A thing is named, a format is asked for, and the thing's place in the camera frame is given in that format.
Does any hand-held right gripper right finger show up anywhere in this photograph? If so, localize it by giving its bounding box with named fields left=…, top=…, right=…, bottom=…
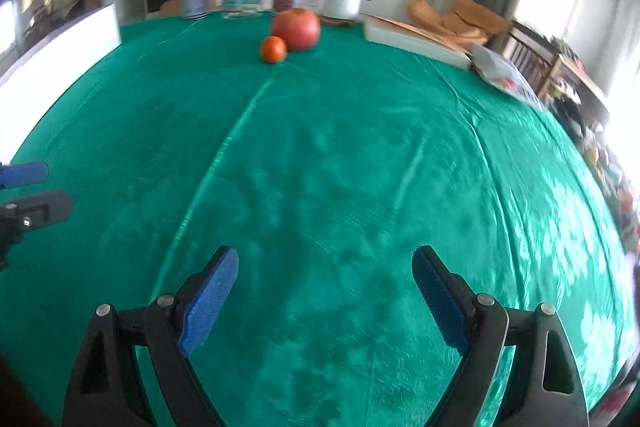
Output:
left=411, top=245, right=588, bottom=427

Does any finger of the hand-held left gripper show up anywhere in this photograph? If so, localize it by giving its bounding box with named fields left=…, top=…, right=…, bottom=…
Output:
left=0, top=189, right=74, bottom=258
left=0, top=162, right=50, bottom=188

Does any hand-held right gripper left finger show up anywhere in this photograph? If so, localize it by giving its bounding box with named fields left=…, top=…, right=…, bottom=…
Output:
left=62, top=245, right=240, bottom=427

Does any white board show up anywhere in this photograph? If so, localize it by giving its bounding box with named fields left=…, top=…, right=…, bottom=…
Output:
left=0, top=4, right=122, bottom=92

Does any green tablecloth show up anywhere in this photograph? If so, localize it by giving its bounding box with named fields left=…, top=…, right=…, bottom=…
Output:
left=0, top=12, right=631, bottom=427

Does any white snack bag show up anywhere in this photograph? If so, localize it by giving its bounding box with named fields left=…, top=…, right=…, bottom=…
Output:
left=470, top=44, right=543, bottom=108

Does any white foam box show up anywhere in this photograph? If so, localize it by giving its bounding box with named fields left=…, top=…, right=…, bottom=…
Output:
left=363, top=16, right=473, bottom=70

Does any orange tangerine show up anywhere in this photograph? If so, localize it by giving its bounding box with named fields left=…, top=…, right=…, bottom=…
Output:
left=260, top=36, right=288, bottom=64

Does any orange paper envelope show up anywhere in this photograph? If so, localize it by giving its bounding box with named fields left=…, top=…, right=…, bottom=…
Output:
left=372, top=17, right=471, bottom=54

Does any orange lounge chair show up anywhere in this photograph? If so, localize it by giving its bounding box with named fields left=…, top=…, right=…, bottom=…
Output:
left=406, top=0, right=511, bottom=48

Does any red apple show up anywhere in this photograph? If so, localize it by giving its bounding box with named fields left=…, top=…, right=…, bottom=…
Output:
left=271, top=8, right=321, bottom=52

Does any white tv cabinet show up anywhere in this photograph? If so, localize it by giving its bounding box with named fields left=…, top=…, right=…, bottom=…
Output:
left=362, top=0, right=401, bottom=15

